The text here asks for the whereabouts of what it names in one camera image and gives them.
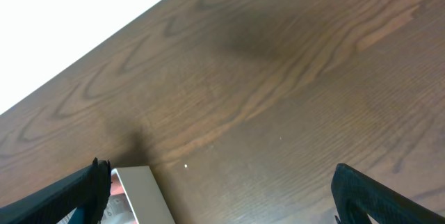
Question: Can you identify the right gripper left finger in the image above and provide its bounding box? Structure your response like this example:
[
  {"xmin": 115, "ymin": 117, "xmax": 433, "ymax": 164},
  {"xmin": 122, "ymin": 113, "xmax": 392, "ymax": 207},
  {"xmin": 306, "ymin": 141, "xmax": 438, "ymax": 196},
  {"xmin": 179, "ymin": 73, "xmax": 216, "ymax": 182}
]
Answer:
[{"xmin": 1, "ymin": 159, "xmax": 111, "ymax": 224}]

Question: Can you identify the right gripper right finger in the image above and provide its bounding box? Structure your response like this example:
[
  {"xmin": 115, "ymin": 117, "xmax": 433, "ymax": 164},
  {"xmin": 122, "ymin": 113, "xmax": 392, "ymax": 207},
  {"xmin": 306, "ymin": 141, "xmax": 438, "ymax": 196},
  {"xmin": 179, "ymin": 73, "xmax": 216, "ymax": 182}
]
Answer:
[{"xmin": 331, "ymin": 163, "xmax": 444, "ymax": 224}]

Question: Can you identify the white box pink interior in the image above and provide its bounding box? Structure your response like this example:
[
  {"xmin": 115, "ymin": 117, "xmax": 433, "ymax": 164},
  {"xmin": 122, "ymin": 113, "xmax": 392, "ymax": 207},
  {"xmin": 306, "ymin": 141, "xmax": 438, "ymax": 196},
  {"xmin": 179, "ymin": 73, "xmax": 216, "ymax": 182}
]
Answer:
[{"xmin": 101, "ymin": 166, "xmax": 175, "ymax": 224}]

